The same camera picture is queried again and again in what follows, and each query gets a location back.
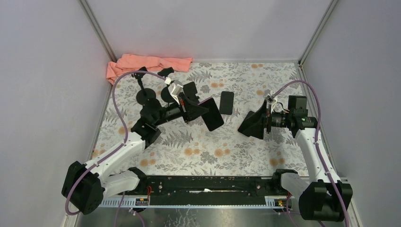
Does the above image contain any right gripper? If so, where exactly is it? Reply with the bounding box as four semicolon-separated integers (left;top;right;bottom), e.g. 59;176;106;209
243;100;292;140

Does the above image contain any purple phone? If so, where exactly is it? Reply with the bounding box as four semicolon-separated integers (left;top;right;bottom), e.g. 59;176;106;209
198;97;224;131

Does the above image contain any black round-base stand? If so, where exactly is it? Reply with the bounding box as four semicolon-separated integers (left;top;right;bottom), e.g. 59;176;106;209
131;73;156;105
157;67;177;104

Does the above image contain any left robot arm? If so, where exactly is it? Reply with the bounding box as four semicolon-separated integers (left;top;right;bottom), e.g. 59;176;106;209
61;93;216;216

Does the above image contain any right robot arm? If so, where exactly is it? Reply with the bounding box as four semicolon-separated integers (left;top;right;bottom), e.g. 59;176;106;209
238;96;353;222

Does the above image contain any black phone centre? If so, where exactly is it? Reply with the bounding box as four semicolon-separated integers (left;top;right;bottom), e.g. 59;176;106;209
219;91;235;115

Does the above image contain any pink cloth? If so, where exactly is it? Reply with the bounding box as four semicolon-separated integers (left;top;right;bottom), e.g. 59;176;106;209
106;53;193;85

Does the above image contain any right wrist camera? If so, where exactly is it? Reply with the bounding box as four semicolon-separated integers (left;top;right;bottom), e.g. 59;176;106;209
264;92;278;110

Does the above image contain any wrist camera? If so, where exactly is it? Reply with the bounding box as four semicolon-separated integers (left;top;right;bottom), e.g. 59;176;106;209
264;92;278;110
165;79;183;104

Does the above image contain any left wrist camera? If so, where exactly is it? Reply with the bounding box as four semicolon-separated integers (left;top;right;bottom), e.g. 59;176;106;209
165;79;183;104

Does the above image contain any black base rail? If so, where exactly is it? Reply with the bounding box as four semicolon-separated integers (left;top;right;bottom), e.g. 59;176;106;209
126;175;289;206

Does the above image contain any aluminium frame profile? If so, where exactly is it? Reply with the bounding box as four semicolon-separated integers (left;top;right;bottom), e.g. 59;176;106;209
72;176;353;198

